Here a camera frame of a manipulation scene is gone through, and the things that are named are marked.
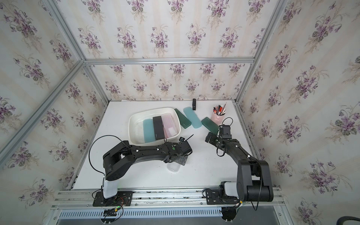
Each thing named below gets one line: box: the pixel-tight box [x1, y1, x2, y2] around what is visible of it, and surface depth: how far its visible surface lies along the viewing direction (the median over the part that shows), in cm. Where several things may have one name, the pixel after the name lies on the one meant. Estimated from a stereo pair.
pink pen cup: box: [210, 101, 227, 127], surface depth 101 cm
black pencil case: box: [152, 115, 165, 141], surface depth 104 cm
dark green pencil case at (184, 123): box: [174, 108, 192, 129], surface depth 106 cm
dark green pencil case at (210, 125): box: [201, 116, 220, 135], surface depth 106 cm
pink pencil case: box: [162, 115, 176, 139], surface depth 102 cm
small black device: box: [192, 98, 197, 111], surface depth 117 cm
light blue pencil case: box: [183, 106, 203, 129], surface depth 110 cm
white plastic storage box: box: [128, 107, 181, 144], surface depth 106 cm
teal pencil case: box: [142, 118, 157, 143], surface depth 103 cm
